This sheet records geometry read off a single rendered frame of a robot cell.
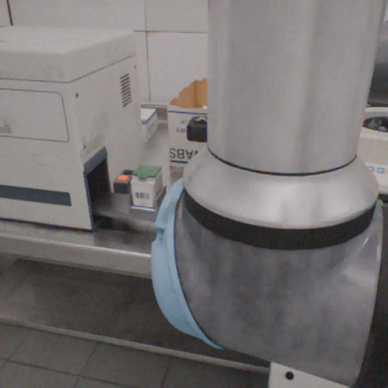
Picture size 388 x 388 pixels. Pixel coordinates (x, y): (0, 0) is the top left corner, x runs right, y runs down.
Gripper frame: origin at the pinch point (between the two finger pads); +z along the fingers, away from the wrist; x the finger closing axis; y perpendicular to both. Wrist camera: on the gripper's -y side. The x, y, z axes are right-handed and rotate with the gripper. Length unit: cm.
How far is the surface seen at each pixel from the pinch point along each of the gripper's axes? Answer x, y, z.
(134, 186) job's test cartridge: -2.4, -11.6, 2.1
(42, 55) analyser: -4.5, -31.1, -9.8
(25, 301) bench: 31, -28, 92
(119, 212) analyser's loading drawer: -3.3, -11.5, 7.7
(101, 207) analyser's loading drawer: -2.3, -14.7, 9.6
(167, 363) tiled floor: 38, 28, 91
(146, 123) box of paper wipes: 40.1, -21.0, 11.9
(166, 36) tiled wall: 59, -30, -5
